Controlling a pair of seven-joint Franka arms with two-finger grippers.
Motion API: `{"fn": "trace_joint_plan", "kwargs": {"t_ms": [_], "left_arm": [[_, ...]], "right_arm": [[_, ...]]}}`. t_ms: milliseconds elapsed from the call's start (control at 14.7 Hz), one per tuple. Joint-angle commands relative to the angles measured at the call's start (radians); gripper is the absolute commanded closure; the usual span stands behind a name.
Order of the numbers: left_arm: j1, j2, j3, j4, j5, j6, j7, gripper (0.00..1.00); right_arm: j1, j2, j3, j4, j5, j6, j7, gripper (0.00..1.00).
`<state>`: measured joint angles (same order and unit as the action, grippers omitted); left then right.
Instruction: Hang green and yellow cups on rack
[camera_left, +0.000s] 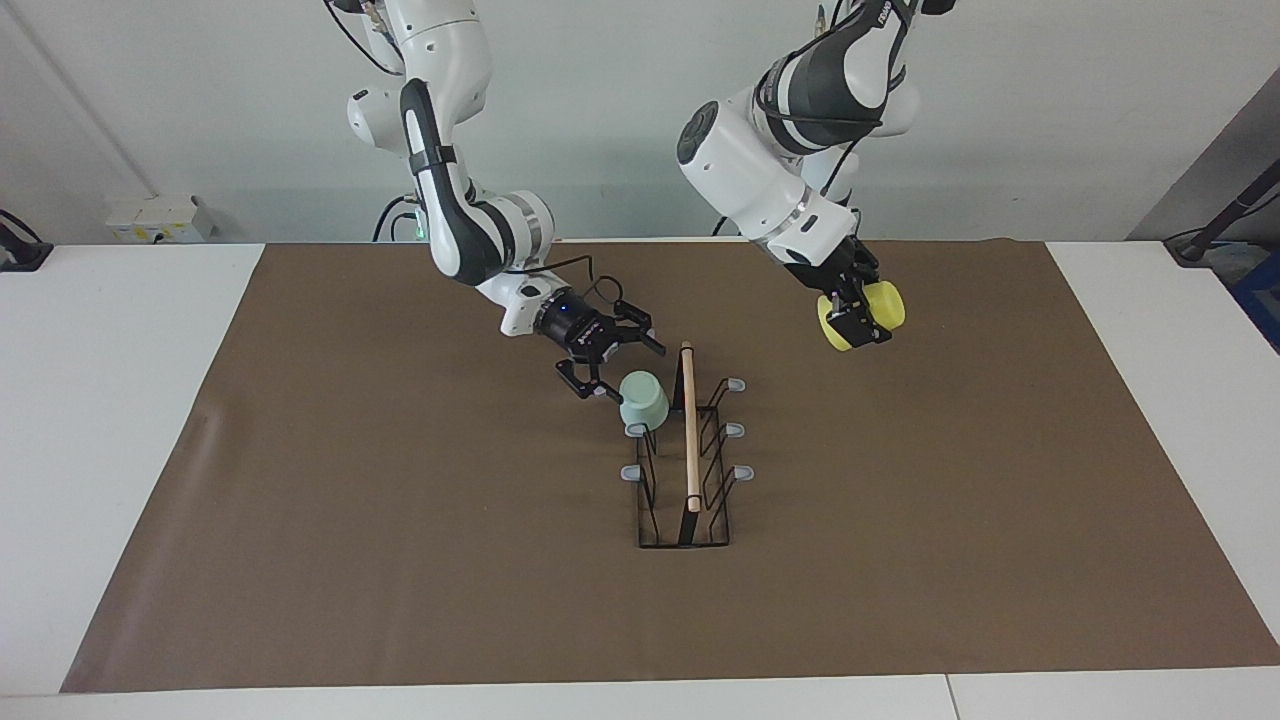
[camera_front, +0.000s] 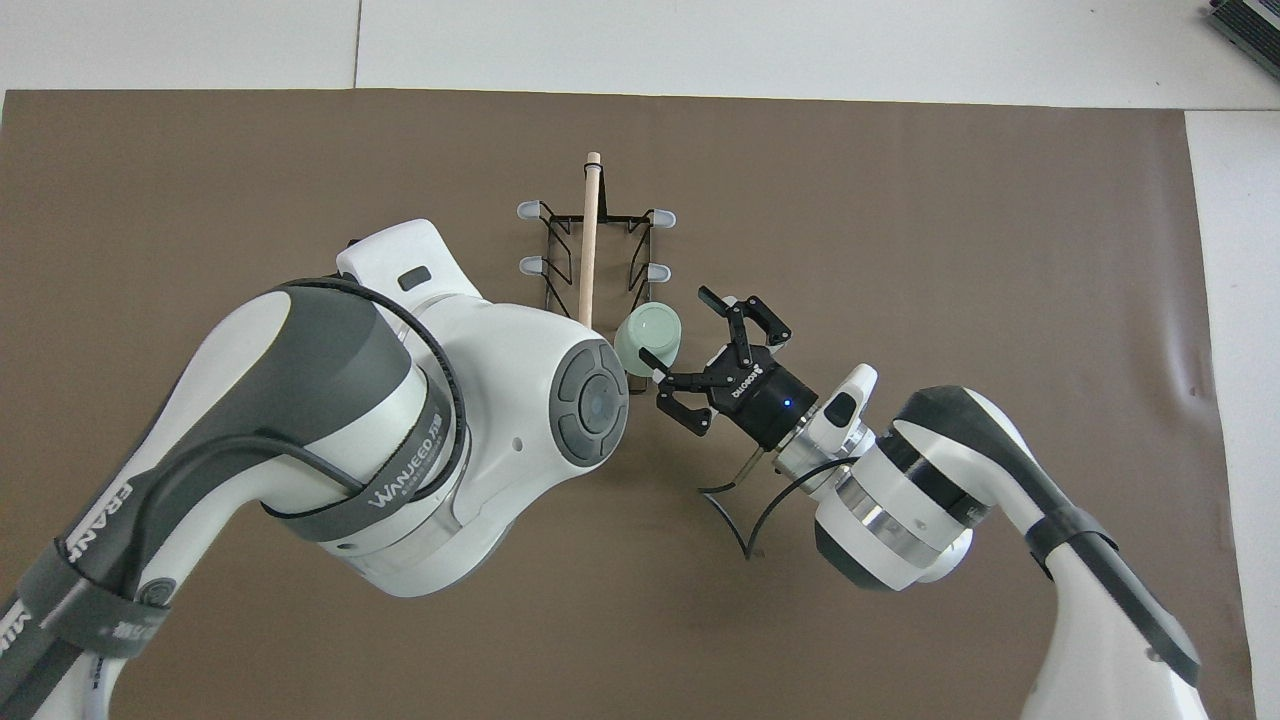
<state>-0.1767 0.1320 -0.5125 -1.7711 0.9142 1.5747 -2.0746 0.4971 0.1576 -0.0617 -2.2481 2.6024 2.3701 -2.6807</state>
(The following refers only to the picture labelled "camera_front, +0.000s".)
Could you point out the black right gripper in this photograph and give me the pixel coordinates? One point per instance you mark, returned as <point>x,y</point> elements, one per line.
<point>765,400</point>

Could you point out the pale green plastic cup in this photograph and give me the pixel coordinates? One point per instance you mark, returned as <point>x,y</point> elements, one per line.
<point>645,335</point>

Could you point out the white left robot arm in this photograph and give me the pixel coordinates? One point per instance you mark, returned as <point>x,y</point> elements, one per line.
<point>480,370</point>

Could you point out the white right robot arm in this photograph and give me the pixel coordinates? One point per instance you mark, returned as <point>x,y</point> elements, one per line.
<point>900,500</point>

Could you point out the brown paper table mat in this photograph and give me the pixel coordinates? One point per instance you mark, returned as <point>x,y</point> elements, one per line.
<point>1000,250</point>

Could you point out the grey ribbed device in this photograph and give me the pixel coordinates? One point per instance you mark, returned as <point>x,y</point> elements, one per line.
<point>1250,30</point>

